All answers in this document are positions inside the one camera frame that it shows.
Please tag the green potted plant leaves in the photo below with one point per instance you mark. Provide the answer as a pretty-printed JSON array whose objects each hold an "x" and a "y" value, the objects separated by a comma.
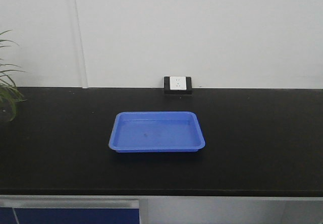
[{"x": 10, "y": 94}]

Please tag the blue cabinet drawer front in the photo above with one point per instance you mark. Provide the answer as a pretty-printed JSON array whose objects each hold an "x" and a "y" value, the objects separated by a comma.
[{"x": 50, "y": 212}]

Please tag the blue plastic tray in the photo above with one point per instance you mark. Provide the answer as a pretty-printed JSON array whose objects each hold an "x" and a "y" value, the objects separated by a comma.
[{"x": 156, "y": 131}]

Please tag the white wall socket black base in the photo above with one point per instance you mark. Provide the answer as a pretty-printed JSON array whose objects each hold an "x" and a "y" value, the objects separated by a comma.
[{"x": 181, "y": 85}]

